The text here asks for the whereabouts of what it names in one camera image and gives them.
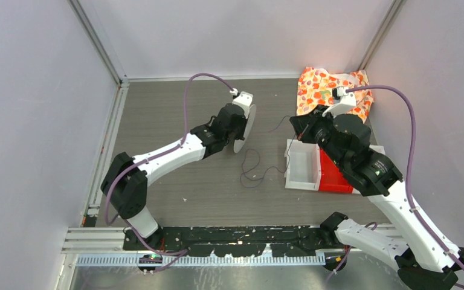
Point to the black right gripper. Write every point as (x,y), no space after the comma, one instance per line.
(303,124)

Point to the white plastic spool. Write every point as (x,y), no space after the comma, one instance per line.
(239,144)

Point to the white plastic bin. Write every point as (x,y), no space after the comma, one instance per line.
(303,170)

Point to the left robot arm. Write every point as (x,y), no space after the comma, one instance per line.
(128,177)

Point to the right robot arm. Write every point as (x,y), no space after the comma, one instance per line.
(423,257)

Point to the orange floral cloth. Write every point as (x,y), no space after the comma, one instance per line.
(315,86)

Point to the red plastic bin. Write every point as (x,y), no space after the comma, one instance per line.
(331,179)

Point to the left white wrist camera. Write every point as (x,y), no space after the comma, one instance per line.
(242,99)

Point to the white bin on right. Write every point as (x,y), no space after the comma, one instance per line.
(376,151)

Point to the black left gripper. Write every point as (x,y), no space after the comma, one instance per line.
(240,135)

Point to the white slotted cable duct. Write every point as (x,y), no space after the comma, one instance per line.
(155,260)

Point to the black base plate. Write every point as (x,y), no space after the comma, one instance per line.
(282,241)

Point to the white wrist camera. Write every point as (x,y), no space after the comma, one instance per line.
(242,99)
(343,102)

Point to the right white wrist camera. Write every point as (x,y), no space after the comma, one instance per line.
(343,102)

